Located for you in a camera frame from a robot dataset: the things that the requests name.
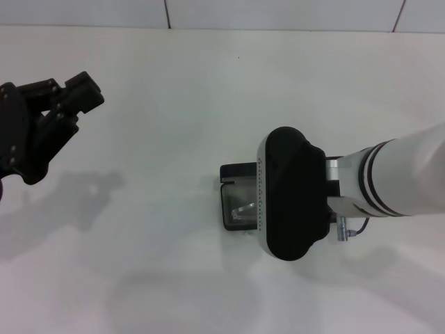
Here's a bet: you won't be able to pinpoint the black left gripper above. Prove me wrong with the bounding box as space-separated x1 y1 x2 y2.
0 70 106 186

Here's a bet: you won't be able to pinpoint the black glasses case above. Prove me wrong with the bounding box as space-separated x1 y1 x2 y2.
218 161 343 232

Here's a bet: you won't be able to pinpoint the clear plastic glasses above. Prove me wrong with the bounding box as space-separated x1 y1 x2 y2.
230 202 259 223

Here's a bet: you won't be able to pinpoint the right gripper grey cable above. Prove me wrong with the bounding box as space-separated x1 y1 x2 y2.
334 214 371 243

